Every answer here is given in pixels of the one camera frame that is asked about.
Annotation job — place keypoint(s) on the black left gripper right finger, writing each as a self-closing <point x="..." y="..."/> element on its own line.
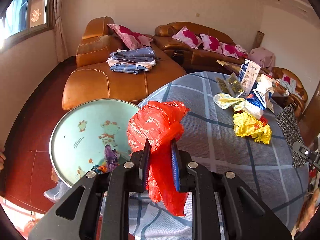
<point x="224" y="206"/>

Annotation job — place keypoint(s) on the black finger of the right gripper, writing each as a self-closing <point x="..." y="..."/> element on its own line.
<point x="312" y="157"/>

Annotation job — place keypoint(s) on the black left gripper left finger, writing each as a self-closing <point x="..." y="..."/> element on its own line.
<point x="97" y="206"/>

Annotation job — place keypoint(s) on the red plastic bag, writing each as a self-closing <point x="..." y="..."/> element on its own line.
<point x="159" y="123"/>

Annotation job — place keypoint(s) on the mint cartoon trash bin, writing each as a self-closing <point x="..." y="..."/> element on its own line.
<point x="79" y="139"/>

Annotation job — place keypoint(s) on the person's right hand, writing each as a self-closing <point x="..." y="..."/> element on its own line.
<point x="310" y="208"/>

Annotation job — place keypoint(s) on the dark grey knitted cloth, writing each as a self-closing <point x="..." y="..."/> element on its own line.
<point x="288" y="124"/>

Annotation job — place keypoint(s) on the blue plaid tablecloth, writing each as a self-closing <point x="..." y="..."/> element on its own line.
<point x="210" y="139"/>

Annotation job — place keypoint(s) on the purple foil wrapper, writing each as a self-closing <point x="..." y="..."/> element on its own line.
<point x="111" y="157"/>

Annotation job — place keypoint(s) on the torn blue white milk carton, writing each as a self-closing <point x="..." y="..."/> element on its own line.
<point x="261" y="95"/>

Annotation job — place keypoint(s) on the brown leather armchair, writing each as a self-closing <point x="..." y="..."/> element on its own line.
<point x="289" y="90"/>

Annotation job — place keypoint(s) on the gold patterned sachet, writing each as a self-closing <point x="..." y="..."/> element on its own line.
<point x="222" y="86"/>
<point x="234" y="86"/>

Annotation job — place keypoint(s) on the tall white blue carton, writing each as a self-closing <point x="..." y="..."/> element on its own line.
<point x="248" y="74"/>

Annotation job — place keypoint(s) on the pale yellow plastic bag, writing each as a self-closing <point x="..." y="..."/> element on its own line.
<point x="225" y="101"/>

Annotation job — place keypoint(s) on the pink cloth covered stand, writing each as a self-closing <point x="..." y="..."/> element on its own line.
<point x="263" y="57"/>

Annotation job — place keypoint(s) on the wooden coffee table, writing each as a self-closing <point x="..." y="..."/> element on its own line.
<point x="235" y="68"/>

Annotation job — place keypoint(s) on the orange leather chaise sofa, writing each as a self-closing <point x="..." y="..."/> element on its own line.
<point x="93" y="78"/>

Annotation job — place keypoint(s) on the pink floral cushion right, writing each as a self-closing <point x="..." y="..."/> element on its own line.
<point x="233" y="50"/>

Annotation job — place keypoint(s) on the pink floral cushion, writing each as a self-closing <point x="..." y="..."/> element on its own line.
<point x="211" y="43"/>
<point x="188" y="37"/>
<point x="233" y="50"/>

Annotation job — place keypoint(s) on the folded blue plaid bedding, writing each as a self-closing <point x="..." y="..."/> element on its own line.
<point x="132" y="61"/>

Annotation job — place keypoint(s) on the brown leather sofa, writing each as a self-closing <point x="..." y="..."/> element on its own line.
<point x="193" y="60"/>

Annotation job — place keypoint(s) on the pink floral cushion middle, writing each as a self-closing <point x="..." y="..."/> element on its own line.
<point x="211" y="43"/>

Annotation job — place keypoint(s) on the pink floral pillow on chaise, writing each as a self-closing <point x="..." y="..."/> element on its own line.
<point x="132" y="40"/>

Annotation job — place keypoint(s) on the pink floral cushion left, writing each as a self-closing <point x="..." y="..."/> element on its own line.
<point x="188" y="37"/>

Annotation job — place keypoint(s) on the beige curtain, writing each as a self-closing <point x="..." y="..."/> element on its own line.
<point x="61" y="48"/>

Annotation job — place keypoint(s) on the window with wooden frame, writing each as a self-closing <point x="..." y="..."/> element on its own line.
<point x="22" y="19"/>

